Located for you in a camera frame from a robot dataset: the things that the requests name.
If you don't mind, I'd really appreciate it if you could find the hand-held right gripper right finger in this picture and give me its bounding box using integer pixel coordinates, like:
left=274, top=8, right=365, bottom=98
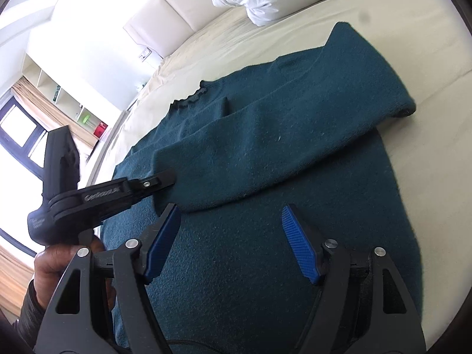
left=281, top=204, right=428, bottom=354

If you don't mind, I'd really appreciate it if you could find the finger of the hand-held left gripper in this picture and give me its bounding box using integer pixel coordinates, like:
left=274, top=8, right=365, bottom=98
left=126, top=169, right=176, bottom=197

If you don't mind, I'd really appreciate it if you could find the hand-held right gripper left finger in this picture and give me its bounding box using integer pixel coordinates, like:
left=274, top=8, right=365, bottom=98
left=33, top=203, right=182, bottom=354

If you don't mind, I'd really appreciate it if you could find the teal knit sweater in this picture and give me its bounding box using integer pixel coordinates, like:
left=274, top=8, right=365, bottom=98
left=99, top=22, right=423, bottom=354

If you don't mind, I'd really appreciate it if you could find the person's left forearm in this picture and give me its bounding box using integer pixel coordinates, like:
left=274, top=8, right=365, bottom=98
left=15, top=280, right=49, bottom=338

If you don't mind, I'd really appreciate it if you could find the person's left hand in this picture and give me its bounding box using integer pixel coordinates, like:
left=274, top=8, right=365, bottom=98
left=32, top=237, right=107, bottom=311

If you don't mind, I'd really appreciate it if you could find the black framed window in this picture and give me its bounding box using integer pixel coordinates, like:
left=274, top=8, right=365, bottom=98
left=0, top=95, right=49, bottom=178

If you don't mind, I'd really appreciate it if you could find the beige curtain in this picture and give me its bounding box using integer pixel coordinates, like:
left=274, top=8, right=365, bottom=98
left=10, top=77, right=97, bottom=153

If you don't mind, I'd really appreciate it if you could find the cream padded headboard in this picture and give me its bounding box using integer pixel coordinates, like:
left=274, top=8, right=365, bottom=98
left=123, top=0, right=399, bottom=60

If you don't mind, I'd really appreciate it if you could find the bed with beige sheet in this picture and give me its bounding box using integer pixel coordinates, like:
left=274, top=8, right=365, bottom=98
left=99, top=0, right=472, bottom=344

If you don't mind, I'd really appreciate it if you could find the cream open wall shelf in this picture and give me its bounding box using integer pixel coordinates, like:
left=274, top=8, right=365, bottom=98
left=20, top=53, right=111, bottom=149

